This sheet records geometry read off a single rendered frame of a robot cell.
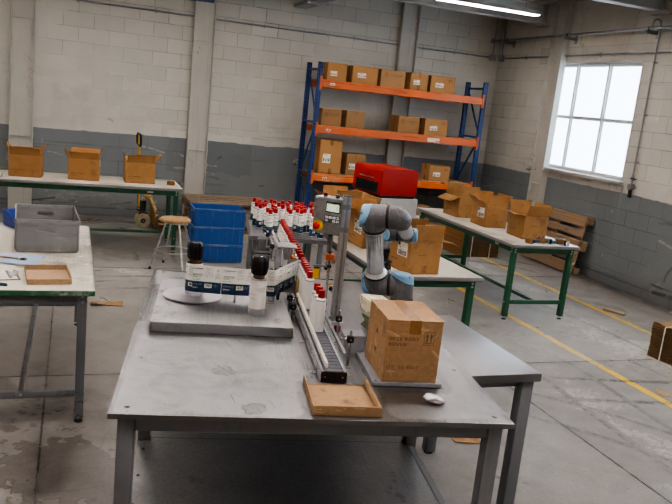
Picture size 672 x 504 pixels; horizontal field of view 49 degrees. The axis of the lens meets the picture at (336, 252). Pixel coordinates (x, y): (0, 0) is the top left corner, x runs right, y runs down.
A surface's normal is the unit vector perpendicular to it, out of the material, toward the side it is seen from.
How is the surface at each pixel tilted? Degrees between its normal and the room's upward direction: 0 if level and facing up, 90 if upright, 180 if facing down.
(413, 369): 90
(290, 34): 90
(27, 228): 90
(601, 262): 90
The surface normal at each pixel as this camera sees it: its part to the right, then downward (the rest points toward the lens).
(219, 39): 0.32, 0.22
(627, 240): -0.94, -0.03
